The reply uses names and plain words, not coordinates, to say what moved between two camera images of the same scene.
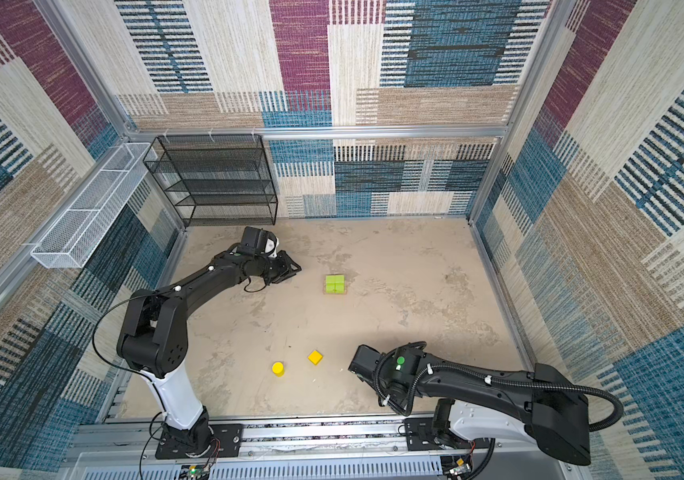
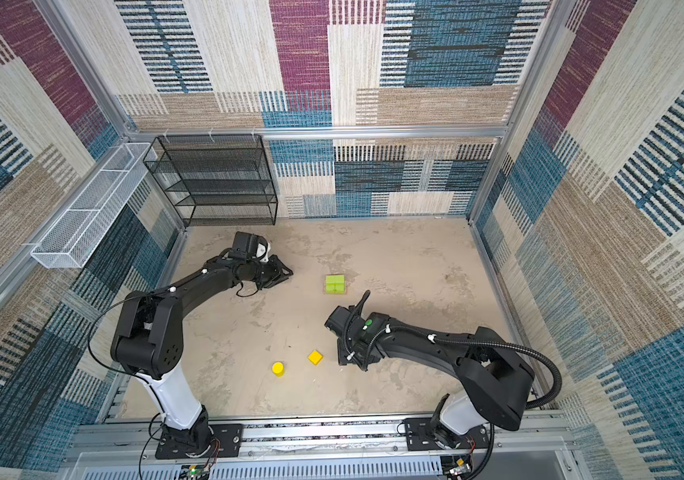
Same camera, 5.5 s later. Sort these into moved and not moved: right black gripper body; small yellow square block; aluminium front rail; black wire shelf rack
Moved: right black gripper body
Not moved: small yellow square block; aluminium front rail; black wire shelf rack
